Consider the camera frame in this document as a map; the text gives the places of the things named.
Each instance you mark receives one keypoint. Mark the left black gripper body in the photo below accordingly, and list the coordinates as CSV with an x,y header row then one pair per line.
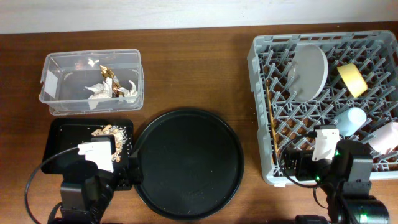
x,y
124,181

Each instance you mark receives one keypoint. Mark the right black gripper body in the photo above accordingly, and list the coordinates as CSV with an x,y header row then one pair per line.
x,y
307,168

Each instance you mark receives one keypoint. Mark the food scraps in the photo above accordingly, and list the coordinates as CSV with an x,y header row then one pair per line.
x,y
119,139

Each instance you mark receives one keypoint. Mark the blue cup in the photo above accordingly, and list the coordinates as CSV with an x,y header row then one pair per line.
x,y
349,121

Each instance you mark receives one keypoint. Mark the wooden chopstick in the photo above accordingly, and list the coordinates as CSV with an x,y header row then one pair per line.
x,y
275,144
270,113

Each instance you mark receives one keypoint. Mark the white tissue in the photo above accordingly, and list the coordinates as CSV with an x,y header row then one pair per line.
x,y
100,91
131,94

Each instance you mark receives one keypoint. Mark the pink cup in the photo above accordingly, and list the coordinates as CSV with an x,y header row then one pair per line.
x,y
385,138

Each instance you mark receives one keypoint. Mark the grey round plate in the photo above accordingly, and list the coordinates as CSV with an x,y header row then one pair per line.
x,y
309,72

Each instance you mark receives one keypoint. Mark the yellow bowl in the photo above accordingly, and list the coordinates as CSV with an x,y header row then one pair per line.
x,y
353,79

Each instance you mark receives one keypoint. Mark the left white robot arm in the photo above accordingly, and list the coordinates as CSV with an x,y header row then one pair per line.
x,y
87,191

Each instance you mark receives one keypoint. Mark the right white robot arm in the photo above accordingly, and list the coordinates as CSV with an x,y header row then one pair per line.
x,y
345,180

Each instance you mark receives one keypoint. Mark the grey dishwasher rack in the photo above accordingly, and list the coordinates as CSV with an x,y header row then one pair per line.
x,y
269,61

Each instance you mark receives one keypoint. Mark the clear plastic waste bin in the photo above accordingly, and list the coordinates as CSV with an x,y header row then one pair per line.
x,y
66,74

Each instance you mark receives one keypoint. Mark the black rectangular tray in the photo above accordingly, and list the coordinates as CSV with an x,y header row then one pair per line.
x,y
66,133

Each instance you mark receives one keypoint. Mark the round black serving tray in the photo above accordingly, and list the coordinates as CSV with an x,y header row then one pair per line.
x,y
192,164

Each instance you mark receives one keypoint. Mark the gold snack wrapper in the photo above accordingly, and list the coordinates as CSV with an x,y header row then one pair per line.
x,y
108,73

